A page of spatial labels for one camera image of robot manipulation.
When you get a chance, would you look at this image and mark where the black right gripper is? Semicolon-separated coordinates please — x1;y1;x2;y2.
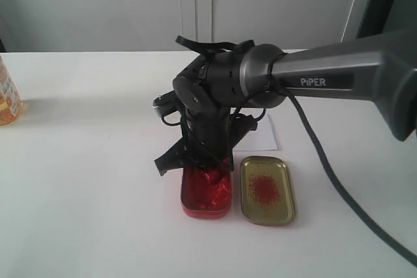
154;109;257;176

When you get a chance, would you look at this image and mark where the red stamp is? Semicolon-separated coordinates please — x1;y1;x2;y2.
203;167;223;185

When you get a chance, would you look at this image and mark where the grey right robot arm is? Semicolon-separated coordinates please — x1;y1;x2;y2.
153;30;416;174

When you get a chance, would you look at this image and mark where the red ink paste tin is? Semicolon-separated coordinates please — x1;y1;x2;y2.
180;165;233;219

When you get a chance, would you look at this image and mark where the white paper sheet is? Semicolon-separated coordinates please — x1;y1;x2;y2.
233;115;280;152

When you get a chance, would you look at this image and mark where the gold tin lid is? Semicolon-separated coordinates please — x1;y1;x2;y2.
240;156;296;226

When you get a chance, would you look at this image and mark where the orange translucent bottle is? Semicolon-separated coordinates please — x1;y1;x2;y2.
0;58;23;126

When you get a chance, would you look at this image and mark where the white cabinet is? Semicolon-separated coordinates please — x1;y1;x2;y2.
1;0;369;52

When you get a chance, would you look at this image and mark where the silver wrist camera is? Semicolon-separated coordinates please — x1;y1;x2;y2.
152;90;180;118

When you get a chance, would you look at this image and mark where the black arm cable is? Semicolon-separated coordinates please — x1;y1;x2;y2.
286;89;417;259

